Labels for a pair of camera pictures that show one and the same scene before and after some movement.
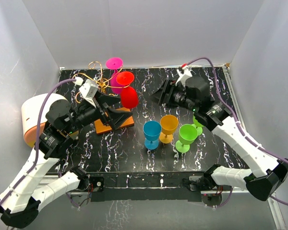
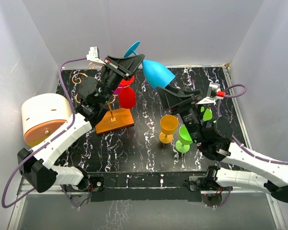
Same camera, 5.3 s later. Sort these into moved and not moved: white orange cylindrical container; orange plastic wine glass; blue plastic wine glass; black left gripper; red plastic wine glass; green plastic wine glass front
Moved: blue plastic wine glass; black left gripper
Not moved: orange plastic wine glass; white orange cylindrical container; red plastic wine glass; green plastic wine glass front
